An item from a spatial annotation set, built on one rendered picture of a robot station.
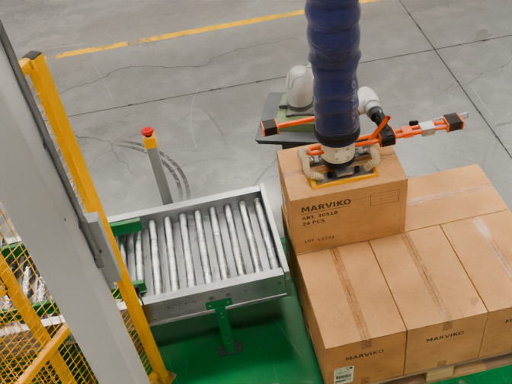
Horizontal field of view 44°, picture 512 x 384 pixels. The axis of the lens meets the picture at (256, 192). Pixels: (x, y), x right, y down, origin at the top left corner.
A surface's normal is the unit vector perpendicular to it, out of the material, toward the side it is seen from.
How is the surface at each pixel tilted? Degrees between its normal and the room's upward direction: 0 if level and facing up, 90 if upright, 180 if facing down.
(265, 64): 0
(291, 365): 0
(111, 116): 0
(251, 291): 90
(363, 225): 90
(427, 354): 90
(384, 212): 90
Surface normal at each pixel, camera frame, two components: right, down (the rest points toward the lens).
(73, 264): 0.18, 0.66
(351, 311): -0.11, -0.73
